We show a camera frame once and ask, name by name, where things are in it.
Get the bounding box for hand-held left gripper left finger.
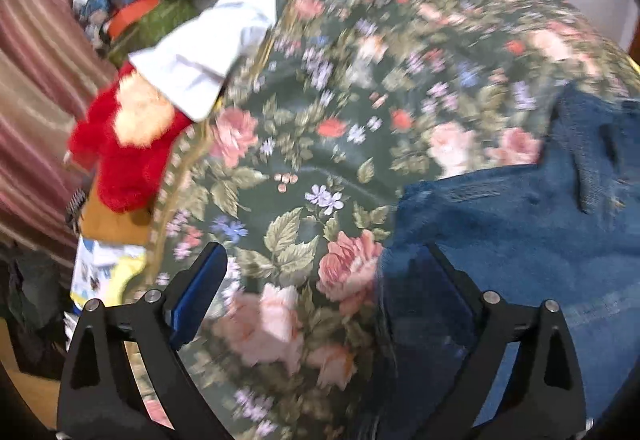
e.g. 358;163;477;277
56;241;236;440

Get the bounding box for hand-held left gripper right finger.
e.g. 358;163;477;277
420;242;587;440

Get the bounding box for blue denim jeans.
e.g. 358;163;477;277
350;82;640;440

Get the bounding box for printed yellow white sheet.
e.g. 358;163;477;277
67;237;148;315

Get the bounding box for brown cardboard piece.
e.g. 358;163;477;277
82;180;153;245

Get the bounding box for red plush toy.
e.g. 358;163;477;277
67;62;193;213

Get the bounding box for dark cloth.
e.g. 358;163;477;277
0;245;71;371

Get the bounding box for green floral blanket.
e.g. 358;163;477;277
145;0;640;440

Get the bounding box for white cloth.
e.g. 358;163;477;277
129;0;288;123

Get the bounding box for green bag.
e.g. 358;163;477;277
107;0;201;65

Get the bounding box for striped pink curtain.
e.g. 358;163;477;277
0;0;118;265

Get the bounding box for orange cloth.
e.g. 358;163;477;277
107;0;161;35

